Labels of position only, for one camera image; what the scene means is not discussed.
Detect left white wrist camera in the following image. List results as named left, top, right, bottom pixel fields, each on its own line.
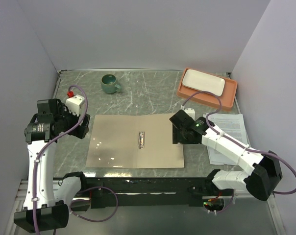
left=65, top=94, right=85, bottom=117

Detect white rectangular plate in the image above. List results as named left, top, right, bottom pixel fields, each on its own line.
left=182, top=69, right=225, bottom=96

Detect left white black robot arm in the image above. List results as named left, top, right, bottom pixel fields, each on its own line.
left=14, top=95, right=90, bottom=233

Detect white printed paper sheets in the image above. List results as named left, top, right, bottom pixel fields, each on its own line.
left=207, top=114, right=248, bottom=165

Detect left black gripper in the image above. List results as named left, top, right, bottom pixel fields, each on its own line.
left=54, top=103, right=90, bottom=139

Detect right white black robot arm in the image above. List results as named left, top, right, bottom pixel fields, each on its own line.
left=170, top=110, right=282, bottom=201

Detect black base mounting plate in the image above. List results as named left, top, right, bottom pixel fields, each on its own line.
left=58, top=176, right=233, bottom=209

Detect metal folder clip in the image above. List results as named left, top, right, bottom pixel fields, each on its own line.
left=138, top=131, right=145, bottom=149

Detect beige cardboard folder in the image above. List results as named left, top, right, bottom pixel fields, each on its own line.
left=86, top=113, right=184, bottom=169

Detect salmon rectangular tray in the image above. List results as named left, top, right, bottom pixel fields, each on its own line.
left=177, top=68, right=237, bottom=111

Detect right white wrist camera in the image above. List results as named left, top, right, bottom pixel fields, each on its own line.
left=180, top=105, right=196, bottom=120

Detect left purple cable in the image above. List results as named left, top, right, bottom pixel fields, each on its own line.
left=32, top=85, right=119, bottom=235

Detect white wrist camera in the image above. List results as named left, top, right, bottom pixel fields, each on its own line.
left=180, top=105, right=196, bottom=120
left=65, top=94, right=85, bottom=117

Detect teal ceramic mug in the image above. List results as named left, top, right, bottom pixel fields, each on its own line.
left=101, top=74, right=122, bottom=94

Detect aluminium extrusion rail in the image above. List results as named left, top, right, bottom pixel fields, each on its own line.
left=15, top=180, right=28, bottom=200

